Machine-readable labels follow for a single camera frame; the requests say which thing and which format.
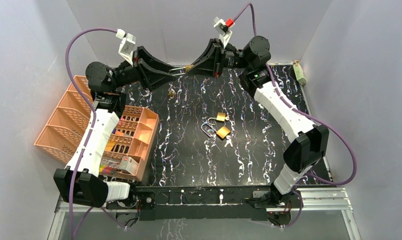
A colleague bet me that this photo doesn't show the brass padlock with key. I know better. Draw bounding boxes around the brass padlock with key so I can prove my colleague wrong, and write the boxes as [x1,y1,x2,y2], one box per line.
[169,65,193,76]
[168,89,176,99]

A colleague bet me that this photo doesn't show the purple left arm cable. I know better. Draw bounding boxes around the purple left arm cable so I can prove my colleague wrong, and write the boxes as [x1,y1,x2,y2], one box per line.
[65,27,127,240]

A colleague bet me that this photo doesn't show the small brass padlock closed shackle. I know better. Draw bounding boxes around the small brass padlock closed shackle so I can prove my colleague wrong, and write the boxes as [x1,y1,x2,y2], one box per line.
[207,112,230,126]

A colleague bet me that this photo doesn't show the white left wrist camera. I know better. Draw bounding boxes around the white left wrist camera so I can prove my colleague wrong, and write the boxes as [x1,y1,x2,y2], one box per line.
[116,28,136,66]

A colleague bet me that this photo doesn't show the silver keys on table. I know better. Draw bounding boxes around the silver keys on table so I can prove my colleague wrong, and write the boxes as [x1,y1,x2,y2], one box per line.
[224,138,233,148]

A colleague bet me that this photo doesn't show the white red small box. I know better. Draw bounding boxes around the white red small box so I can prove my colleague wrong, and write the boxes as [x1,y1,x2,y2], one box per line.
[119,156,139,175]

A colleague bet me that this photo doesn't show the orange plastic desk organizer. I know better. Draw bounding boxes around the orange plastic desk organizer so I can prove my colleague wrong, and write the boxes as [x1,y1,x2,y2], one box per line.
[35,84,159,182]

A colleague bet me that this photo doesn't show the colourful marker set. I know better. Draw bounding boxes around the colourful marker set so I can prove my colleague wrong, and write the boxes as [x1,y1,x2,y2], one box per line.
[99,159,120,175]

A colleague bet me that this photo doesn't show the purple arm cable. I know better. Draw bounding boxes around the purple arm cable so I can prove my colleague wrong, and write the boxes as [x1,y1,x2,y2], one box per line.
[65,27,127,240]
[232,2,357,228]

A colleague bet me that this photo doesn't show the aluminium frame profile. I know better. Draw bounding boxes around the aluminium frame profile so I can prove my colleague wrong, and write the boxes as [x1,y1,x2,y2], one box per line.
[48,187,361,240]

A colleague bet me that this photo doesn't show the green white box in corner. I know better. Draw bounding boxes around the green white box in corner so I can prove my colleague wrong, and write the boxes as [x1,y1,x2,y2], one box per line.
[293,60,307,86]

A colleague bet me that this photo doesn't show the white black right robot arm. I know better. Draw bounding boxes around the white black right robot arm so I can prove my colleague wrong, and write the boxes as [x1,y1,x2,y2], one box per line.
[185,35,329,207]

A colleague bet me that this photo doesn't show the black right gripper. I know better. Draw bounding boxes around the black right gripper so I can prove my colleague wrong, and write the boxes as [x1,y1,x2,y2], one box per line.
[185,39,251,79]

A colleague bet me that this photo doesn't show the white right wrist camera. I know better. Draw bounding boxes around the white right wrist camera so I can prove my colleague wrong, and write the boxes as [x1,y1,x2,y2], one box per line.
[213,17,234,48]

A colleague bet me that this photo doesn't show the large brass padlock open shackle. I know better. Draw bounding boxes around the large brass padlock open shackle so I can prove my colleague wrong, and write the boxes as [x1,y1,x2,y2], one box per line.
[201,123,231,140]

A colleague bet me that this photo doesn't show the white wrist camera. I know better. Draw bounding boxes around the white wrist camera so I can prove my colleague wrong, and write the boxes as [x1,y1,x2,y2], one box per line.
[116,28,136,66]
[213,17,234,48]

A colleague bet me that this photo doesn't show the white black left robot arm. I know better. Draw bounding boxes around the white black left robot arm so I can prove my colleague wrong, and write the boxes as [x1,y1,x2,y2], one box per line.
[54,46,176,208]

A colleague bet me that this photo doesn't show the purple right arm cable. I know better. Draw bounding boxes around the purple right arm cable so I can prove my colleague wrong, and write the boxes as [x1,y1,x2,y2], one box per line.
[232,2,357,228]

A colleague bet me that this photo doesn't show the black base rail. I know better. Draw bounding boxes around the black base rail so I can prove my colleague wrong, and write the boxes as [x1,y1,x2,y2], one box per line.
[106,184,302,222]

